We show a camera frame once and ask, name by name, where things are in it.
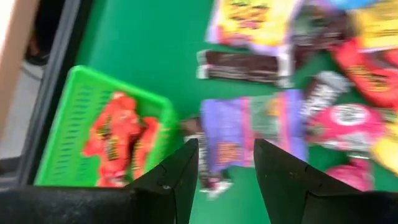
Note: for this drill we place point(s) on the green plastic basket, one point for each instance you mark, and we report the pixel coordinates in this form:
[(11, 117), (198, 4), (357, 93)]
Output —
[(71, 130)]

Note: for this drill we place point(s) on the brown silver chocolate bar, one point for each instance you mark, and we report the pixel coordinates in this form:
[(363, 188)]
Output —
[(323, 93)]

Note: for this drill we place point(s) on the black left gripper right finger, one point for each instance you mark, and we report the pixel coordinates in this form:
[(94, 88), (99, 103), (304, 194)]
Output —
[(326, 205)]

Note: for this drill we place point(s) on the pink candy packet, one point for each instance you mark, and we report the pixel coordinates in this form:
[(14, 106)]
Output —
[(360, 130), (351, 175)]

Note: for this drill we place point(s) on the beige wooden desk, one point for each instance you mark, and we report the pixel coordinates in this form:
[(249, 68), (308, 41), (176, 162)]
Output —
[(15, 62)]

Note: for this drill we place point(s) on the green table mat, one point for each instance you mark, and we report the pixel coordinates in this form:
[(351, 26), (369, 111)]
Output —
[(149, 46)]

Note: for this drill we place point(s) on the red candy packet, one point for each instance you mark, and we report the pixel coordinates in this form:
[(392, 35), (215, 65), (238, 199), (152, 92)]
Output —
[(367, 77)]

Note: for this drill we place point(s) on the yellow purple candy packet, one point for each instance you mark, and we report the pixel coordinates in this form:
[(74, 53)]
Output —
[(248, 21)]

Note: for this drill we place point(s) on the orange candy wrapper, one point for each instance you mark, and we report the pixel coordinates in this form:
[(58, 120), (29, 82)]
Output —
[(118, 130), (147, 140)]

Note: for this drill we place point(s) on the black table frame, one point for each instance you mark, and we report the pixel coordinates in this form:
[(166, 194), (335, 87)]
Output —
[(46, 109)]

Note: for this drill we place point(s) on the blue candy packet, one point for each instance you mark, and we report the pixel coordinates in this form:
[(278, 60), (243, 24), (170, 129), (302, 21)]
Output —
[(351, 3)]

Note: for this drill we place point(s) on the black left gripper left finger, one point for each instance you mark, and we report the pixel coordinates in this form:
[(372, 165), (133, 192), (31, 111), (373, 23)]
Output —
[(93, 205)]

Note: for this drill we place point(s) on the black white shoe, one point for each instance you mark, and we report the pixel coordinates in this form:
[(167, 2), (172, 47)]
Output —
[(37, 54)]

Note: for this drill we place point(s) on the brown white chocolate bar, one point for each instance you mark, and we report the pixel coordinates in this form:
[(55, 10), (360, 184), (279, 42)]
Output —
[(205, 180)]

